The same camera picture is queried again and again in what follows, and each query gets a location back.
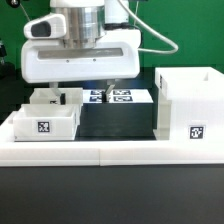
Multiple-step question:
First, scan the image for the white rear drawer with tag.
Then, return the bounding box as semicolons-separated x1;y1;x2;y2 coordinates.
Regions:
30;88;83;105

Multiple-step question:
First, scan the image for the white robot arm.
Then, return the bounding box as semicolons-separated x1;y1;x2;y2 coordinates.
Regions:
21;0;141;105

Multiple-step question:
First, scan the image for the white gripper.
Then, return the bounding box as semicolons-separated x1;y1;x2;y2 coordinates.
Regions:
21;13;141;105

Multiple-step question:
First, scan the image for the white drawer cabinet box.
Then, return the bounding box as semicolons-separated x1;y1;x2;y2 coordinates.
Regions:
154;67;224;141

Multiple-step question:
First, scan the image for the fiducial marker sheet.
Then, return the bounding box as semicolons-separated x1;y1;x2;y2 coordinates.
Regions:
83;89;153;103

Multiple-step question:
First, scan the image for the white drawer with tag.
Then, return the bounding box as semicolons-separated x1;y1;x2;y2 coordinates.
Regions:
13;104;80;141
30;88;83;105

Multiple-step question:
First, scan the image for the black camera stand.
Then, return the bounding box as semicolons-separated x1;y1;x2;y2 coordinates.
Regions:
0;39;16;79

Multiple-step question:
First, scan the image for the white front drawer with tag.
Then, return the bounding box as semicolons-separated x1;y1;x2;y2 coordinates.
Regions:
13;104;80;141

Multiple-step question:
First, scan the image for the white fence frame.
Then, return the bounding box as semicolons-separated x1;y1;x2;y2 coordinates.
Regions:
0;115;224;167

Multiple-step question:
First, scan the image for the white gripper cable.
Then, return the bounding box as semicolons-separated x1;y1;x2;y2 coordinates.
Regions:
114;0;180;56

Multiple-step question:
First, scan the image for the thin grey background cable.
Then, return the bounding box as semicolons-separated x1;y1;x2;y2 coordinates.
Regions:
9;0;31;22

